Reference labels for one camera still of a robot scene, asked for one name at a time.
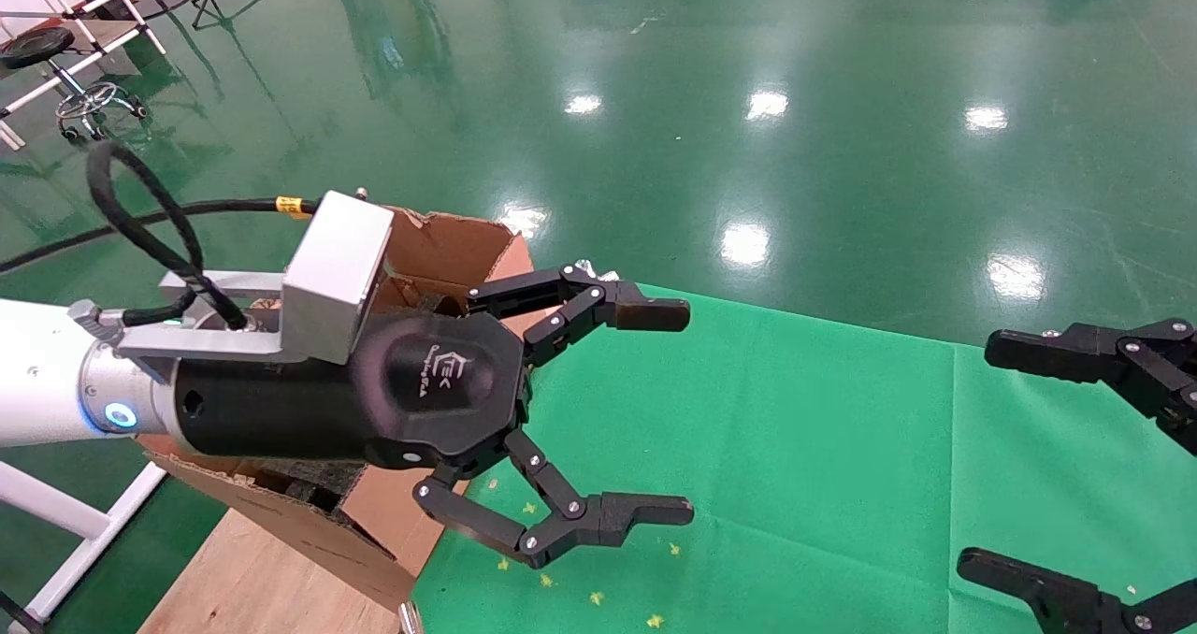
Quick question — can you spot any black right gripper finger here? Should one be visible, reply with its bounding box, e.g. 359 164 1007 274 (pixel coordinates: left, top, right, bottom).
984 319 1197 457
957 548 1197 634

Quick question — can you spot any long white frame table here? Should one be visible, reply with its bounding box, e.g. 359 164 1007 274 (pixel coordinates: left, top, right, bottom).
0 0 169 153

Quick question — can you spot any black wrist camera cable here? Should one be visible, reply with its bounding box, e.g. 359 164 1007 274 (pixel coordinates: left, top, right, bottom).
0 140 324 331

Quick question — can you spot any large open torn carton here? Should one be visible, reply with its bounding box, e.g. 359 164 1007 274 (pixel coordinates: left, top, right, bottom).
136 206 553 612

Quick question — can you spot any white metal table frame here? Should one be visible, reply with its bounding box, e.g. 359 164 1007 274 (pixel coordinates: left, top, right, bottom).
0 461 169 634

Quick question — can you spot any black seat chrome stool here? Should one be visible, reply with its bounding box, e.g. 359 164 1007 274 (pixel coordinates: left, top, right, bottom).
0 26 149 144

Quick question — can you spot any black foam insert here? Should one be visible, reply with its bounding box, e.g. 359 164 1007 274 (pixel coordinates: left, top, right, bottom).
245 459 368 513

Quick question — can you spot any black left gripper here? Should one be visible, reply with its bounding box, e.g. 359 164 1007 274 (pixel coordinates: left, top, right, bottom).
173 262 695 571

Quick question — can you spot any green table cloth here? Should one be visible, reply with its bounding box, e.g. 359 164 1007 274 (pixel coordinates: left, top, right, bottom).
411 279 1197 634

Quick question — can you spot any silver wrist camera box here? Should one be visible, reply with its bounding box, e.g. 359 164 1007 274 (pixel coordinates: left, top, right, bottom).
117 190 396 366

